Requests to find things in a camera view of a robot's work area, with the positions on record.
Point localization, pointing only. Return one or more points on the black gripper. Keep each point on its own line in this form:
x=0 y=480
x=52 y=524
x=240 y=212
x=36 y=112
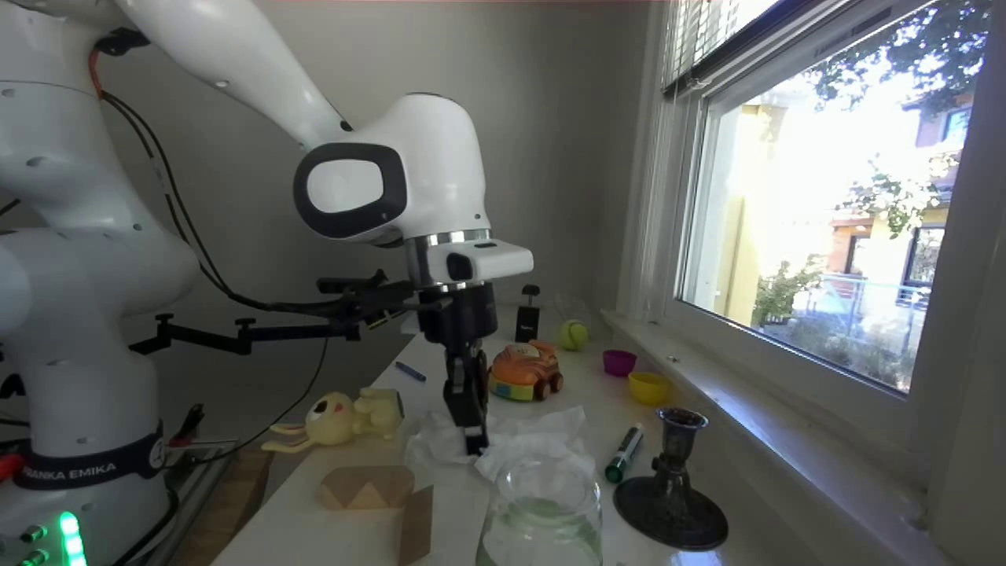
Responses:
x=456 y=312

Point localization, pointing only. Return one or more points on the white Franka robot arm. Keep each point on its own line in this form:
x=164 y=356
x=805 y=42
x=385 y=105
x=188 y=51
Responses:
x=97 y=316

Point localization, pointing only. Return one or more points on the blue pen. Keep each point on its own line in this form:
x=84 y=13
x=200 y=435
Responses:
x=410 y=371

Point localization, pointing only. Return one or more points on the colourful toy burger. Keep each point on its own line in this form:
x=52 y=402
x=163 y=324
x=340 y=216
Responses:
x=525 y=371

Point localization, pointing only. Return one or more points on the small black bottle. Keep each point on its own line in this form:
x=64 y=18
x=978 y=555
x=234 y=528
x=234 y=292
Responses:
x=529 y=320

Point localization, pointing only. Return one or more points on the green tennis ball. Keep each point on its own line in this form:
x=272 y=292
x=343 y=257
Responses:
x=574 y=336

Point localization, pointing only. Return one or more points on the yellow plush toy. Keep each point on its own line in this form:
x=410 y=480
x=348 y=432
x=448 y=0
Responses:
x=340 y=416

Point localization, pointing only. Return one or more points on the brown cardboard piece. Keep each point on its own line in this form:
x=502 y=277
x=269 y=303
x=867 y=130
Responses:
x=416 y=528

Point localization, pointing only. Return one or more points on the clear glass bowl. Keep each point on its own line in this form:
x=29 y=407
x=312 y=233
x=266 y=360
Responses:
x=538 y=524

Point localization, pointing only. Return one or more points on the purple plastic cup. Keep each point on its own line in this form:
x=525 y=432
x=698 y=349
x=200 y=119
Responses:
x=621 y=364

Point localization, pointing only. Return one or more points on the green marker pen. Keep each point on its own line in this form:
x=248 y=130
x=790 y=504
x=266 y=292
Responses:
x=625 y=453

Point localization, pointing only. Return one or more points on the yellow plastic cup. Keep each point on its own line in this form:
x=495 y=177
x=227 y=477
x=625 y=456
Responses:
x=649 y=390

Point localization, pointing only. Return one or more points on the black candlestick holder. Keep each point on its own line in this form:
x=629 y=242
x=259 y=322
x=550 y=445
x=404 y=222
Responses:
x=670 y=504

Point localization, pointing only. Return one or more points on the brown wooden board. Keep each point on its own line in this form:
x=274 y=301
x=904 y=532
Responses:
x=226 y=509

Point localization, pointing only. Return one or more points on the white window blinds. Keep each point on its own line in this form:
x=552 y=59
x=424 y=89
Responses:
x=712 y=37

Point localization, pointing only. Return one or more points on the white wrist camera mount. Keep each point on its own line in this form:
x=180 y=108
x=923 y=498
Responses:
x=490 y=259

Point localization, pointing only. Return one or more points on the window with white frame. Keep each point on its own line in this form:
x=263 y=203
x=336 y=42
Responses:
x=820 y=189

